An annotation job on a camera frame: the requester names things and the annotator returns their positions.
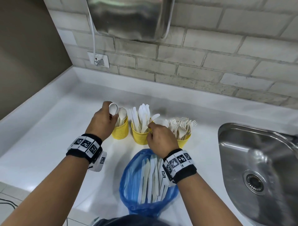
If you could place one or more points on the white plastic knife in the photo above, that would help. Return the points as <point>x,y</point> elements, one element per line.
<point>155,116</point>

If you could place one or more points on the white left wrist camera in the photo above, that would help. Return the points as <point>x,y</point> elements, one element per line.
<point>101,161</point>

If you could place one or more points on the person's right hand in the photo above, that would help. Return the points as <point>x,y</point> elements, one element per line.
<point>163,142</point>

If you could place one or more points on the stack of white spoons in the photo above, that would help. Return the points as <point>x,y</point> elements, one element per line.
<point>122,113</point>

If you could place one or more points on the person's left hand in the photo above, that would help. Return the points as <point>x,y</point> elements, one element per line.
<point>102,125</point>

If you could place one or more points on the stainless steel wall appliance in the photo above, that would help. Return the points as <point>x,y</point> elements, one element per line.
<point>130,18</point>

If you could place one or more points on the black left wristband with markers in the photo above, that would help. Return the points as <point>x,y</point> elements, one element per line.
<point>85,146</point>

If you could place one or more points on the person's right forearm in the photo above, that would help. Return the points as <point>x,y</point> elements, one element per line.
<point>207,202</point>

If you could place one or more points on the stack of white forks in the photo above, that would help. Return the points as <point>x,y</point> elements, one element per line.
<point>179,128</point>

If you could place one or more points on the black right wristband with markers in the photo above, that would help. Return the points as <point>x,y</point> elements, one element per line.
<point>181,167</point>

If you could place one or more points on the person's left forearm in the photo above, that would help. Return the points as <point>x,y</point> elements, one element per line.
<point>44,193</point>

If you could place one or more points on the stack of white knives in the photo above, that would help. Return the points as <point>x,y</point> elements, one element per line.
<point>142,114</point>

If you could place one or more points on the black wristband with markers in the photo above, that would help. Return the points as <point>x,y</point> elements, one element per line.
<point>181,167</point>
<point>85,146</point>

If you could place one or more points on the white wall socket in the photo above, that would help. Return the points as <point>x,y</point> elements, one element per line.
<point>92,58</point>

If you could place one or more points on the blue plastic bag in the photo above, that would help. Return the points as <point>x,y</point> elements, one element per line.
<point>130,186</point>

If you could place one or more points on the stainless steel sink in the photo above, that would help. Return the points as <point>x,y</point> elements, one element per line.
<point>263,167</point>

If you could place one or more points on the person's dark shorts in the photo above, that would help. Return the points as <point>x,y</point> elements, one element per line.
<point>132,221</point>

